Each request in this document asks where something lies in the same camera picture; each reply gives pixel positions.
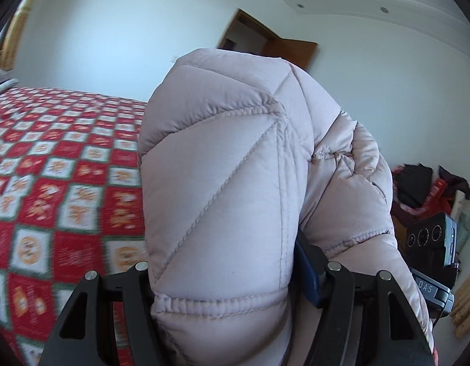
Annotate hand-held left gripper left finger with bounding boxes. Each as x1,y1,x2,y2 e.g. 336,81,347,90
40,261,163,366

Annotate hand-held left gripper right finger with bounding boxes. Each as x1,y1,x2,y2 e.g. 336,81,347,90
294,231,437,366

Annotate pale pink puffer jacket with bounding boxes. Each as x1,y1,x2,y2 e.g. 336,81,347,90
137,48,436,366

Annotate pile of dark clothes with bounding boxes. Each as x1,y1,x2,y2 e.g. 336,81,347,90
391,163,434,211

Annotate red bag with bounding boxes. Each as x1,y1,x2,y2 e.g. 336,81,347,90
416,178,449,218

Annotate rolled bamboo mat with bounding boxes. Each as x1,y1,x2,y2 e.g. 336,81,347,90
448,272,470,339

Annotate dark maroon garment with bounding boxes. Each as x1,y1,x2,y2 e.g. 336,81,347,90
438,165,470,201

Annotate red checkered printed quilt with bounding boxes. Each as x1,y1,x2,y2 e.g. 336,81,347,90
0,87,149,366

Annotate beige curtain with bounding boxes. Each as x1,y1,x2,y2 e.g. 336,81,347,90
0,2,31,72

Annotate dark wooden door frame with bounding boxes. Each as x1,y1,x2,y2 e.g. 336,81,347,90
219,8,282,57

